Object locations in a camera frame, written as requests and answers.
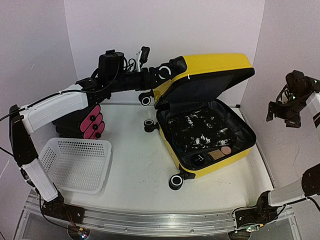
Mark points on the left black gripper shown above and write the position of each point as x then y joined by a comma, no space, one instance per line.
151,74

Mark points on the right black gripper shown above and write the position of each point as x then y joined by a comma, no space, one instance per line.
294,122

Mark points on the yellow Pikachu suitcase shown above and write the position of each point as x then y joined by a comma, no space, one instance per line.
198,82

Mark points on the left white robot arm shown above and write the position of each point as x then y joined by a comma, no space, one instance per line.
25,121

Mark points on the round pink powder puff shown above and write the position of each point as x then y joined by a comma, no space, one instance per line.
226,150

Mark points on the square tan makeup compact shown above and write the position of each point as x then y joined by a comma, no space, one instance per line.
216,154

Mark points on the black round compact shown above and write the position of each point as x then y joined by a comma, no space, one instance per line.
198,160

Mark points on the black pink drawer organizer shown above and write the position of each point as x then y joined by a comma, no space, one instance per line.
81,124

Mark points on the white plastic basket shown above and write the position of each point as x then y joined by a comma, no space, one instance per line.
77,165

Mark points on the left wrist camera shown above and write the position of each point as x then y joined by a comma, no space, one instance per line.
142,57

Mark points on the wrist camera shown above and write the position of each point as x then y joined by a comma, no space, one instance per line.
142,57
298,84

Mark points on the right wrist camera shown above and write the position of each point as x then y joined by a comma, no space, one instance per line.
298,84

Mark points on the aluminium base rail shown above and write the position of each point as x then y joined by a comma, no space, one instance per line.
180,224

